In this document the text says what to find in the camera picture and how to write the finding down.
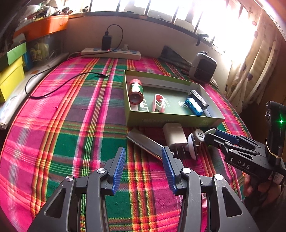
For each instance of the black round key fob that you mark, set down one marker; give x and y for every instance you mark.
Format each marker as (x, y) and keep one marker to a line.
(192, 147)

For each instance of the cream patterned curtain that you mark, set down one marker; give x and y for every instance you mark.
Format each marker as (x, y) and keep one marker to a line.
(255, 52)

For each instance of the orange storage tray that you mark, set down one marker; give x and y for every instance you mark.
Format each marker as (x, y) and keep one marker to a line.
(43, 27)

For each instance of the silver black lighter bar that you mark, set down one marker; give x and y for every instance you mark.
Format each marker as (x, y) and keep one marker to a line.
(145, 143)

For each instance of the white power strip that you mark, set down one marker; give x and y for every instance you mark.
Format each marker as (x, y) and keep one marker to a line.
(116, 54)

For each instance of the green white spool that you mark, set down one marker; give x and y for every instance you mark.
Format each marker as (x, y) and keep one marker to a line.
(211, 131)

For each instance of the dark folded cloth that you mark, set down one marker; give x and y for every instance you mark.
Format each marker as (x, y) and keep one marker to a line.
(170, 56)

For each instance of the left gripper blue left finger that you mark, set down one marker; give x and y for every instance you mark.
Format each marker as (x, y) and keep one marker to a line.
(101, 183)

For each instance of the pink clip front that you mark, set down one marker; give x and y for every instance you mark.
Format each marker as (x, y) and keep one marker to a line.
(158, 104)

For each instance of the green cardboard box tray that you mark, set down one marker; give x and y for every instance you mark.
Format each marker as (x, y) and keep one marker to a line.
(175, 91)

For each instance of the yellow green box stack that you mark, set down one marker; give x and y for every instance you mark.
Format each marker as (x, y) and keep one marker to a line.
(12, 72)

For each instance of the black charger brick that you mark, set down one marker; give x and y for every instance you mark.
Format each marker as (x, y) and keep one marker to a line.
(106, 43)

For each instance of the small black grey heater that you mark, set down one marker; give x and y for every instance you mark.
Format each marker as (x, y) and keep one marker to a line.
(202, 68)

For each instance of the black rectangular remote device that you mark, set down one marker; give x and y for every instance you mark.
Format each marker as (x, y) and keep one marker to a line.
(198, 98)

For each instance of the plaid pink green tablecloth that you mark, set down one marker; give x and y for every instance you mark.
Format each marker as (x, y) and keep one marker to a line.
(74, 129)

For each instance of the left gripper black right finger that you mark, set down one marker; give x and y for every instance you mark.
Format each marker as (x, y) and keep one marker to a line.
(185, 182)

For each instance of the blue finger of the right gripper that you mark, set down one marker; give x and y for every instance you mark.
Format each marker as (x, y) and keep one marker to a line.
(240, 141)
(227, 143)

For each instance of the blue usb tester dongle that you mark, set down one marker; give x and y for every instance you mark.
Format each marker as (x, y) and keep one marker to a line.
(193, 106)

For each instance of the person right hand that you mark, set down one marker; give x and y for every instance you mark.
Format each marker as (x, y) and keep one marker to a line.
(273, 190)

